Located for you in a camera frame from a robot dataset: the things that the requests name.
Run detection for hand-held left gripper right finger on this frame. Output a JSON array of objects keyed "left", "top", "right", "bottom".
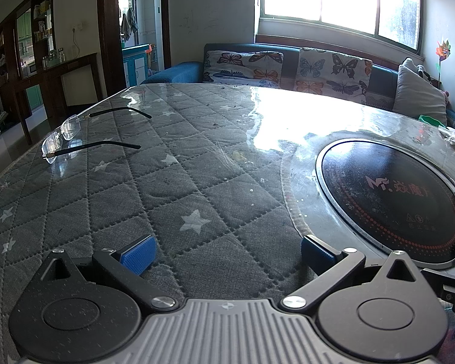
[{"left": 281, "top": 234, "right": 439, "bottom": 312}]

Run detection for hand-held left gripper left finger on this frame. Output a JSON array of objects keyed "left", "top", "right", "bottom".
[{"left": 21, "top": 234, "right": 179, "bottom": 311}]

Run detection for round black induction cooktop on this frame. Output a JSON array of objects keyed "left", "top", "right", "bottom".
[{"left": 315, "top": 138, "right": 455, "bottom": 271}]

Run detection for rimless eyeglasses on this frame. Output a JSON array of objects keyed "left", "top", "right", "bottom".
[{"left": 42, "top": 107, "right": 153, "bottom": 165}]

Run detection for green plastic bowl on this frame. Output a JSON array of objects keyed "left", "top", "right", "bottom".
[{"left": 418, "top": 114, "right": 447, "bottom": 128}]

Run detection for butterfly print cushion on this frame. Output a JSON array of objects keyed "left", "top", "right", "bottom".
[
  {"left": 295, "top": 47, "right": 373, "bottom": 104},
  {"left": 203, "top": 50, "right": 284, "bottom": 88}
]

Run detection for blue sofa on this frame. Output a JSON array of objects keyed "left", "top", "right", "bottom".
[{"left": 140, "top": 43, "right": 455, "bottom": 134}]

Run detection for grey pillow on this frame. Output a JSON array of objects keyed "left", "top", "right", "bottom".
[{"left": 392, "top": 59, "right": 449, "bottom": 127}]

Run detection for blue low cabinet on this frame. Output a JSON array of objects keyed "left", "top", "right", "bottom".
[{"left": 122, "top": 43, "right": 154, "bottom": 88}]

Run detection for dark wooden cabinet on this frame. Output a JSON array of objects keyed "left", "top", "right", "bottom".
[{"left": 0, "top": 0, "right": 104, "bottom": 145}]

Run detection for hanging towels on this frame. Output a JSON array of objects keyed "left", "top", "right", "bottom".
[{"left": 121, "top": 8, "right": 139, "bottom": 42}]

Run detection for colourful pinwheel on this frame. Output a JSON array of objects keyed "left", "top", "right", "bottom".
[{"left": 435, "top": 38, "right": 451, "bottom": 84}]

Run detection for dark wooden door frame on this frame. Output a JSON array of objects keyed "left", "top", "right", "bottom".
[{"left": 97, "top": 0, "right": 171, "bottom": 92}]

